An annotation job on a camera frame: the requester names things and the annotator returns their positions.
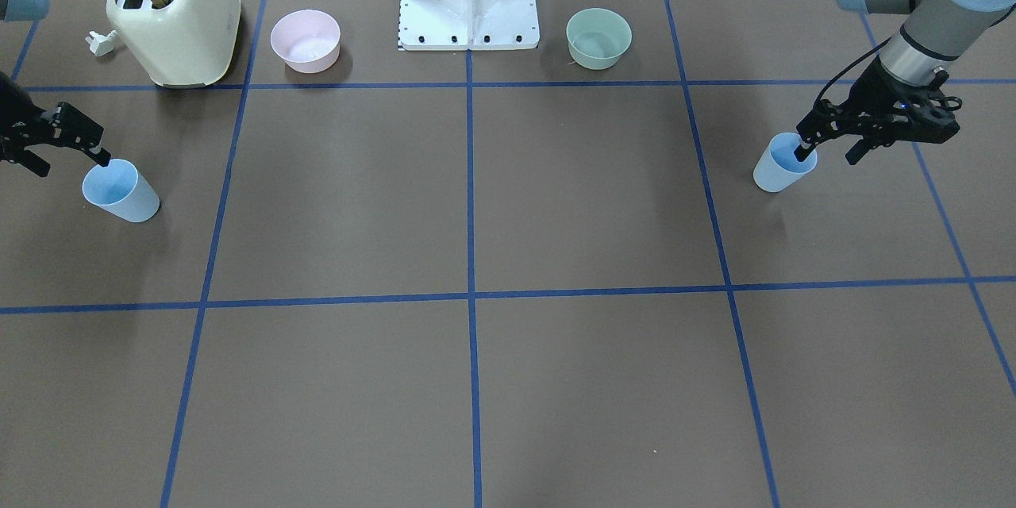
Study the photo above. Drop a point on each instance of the light blue cup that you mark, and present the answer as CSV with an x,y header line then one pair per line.
x,y
778,167
120,189

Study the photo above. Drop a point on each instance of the pink bowl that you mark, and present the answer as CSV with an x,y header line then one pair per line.
x,y
307,41

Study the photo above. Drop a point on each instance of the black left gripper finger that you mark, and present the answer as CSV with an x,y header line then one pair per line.
x,y
860,149
803,151

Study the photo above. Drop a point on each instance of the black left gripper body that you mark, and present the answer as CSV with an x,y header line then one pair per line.
x,y
873,93

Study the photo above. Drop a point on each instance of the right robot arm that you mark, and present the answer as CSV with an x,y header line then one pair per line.
x,y
25,11

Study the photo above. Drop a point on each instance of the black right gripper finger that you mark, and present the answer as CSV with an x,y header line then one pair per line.
x,y
99,155
33,162

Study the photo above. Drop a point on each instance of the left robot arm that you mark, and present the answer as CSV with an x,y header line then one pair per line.
x,y
933,32

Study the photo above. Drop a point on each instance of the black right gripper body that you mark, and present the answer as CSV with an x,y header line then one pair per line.
x,y
16,121

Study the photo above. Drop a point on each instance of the cream toaster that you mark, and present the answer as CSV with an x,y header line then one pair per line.
x,y
188,44

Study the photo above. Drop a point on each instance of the green bowl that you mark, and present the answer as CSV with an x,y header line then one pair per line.
x,y
597,38

